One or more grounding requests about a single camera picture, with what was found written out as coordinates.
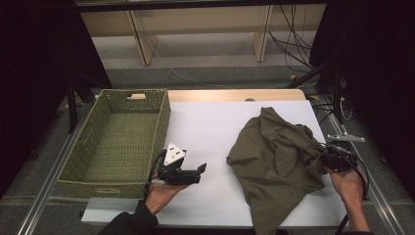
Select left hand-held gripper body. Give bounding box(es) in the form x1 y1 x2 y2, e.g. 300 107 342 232
158 141 201 187

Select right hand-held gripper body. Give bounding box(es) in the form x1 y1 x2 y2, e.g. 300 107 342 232
321 132 366 172

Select green woven basket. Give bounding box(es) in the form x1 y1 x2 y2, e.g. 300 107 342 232
57 88 172 200

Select olive green shorts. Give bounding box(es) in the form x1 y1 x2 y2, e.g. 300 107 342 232
226 106 327 235

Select person's left hand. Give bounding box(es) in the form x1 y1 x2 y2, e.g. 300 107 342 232
145 182 192 216

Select person's right hand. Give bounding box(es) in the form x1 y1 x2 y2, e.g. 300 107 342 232
324 166 364 205

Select white table cover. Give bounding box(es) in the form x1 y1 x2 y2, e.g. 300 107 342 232
80 100 349 228

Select black metal stand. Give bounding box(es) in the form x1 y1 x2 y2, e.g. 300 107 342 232
65 72 97 134
287 58 347 125

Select black curtain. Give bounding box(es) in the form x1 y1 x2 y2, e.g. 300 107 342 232
308 0 415 194
0 0 113 199

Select light wooden desk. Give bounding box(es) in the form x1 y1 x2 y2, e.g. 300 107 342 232
74 0 327 67

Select left hand-held gripper cable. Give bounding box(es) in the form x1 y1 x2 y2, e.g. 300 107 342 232
145 149 168 197

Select hand-held gripper cable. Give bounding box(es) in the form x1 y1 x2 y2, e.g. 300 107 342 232
336 156 370 235
145 149 168 197

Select right hand-held gripper cable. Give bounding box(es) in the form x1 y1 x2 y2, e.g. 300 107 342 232
336 156 370 235

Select aluminium frame rail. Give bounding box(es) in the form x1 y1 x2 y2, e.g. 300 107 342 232
321 96 407 235
16 97 97 235

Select white looped cable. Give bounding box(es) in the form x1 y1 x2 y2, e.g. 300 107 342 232
339 97 354 121

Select thin white floor cable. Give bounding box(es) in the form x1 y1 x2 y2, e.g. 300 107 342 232
150 45 236 90

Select bundle of black cables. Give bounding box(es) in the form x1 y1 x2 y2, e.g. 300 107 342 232
268 4 316 71

